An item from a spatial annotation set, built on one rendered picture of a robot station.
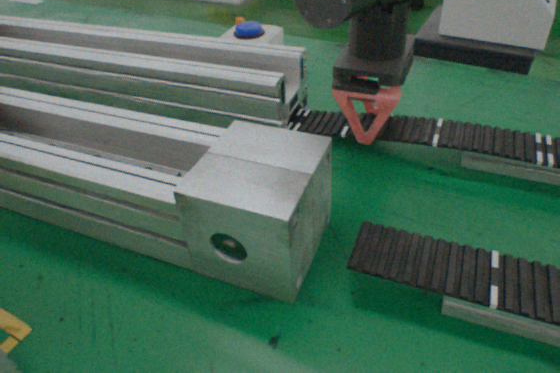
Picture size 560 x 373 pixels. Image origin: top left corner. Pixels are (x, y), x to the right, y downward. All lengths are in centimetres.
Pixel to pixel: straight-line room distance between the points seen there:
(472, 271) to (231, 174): 19
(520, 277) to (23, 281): 40
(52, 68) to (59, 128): 18
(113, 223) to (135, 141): 8
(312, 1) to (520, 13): 50
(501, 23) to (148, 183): 64
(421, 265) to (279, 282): 11
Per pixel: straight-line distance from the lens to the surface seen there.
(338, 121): 52
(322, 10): 36
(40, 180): 43
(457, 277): 34
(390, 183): 46
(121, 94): 61
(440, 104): 60
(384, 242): 35
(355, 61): 43
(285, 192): 30
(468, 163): 49
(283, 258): 31
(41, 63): 69
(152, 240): 38
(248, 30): 64
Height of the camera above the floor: 107
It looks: 38 degrees down
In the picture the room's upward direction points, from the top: 3 degrees counter-clockwise
